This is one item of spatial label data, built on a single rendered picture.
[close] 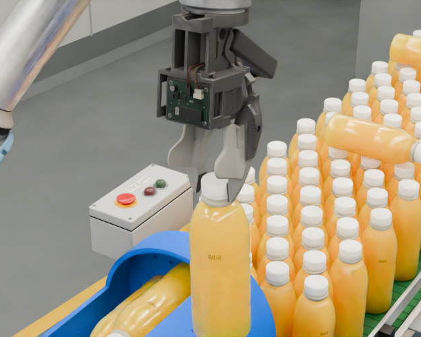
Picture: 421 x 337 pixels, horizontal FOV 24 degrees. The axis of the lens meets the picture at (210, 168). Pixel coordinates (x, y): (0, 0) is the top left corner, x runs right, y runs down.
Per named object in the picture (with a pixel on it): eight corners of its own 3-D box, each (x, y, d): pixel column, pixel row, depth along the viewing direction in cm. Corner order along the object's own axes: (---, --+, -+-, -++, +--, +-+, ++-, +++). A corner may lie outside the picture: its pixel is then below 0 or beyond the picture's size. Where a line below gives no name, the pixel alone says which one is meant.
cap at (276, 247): (271, 244, 172) (272, 235, 171) (291, 249, 170) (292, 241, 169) (262, 255, 169) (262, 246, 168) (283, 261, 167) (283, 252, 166)
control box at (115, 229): (91, 251, 185) (87, 204, 180) (153, 205, 200) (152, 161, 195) (133, 267, 180) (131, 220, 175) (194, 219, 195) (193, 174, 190)
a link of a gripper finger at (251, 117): (220, 160, 107) (213, 81, 105) (230, 156, 108) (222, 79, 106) (257, 162, 104) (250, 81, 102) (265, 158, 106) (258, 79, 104)
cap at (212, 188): (204, 185, 112) (204, 171, 112) (238, 187, 112) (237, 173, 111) (198, 200, 109) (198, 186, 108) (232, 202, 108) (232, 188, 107)
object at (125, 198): (112, 203, 181) (111, 198, 181) (124, 195, 184) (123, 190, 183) (127, 208, 179) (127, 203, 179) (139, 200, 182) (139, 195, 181)
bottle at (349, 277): (325, 350, 175) (331, 265, 166) (321, 325, 181) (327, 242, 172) (364, 351, 175) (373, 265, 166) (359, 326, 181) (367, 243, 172)
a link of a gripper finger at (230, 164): (205, 212, 105) (196, 128, 103) (235, 198, 109) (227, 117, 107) (229, 214, 103) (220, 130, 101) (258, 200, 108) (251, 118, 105)
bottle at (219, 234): (198, 310, 122) (193, 177, 114) (254, 314, 121) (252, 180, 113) (188, 344, 116) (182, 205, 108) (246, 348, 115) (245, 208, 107)
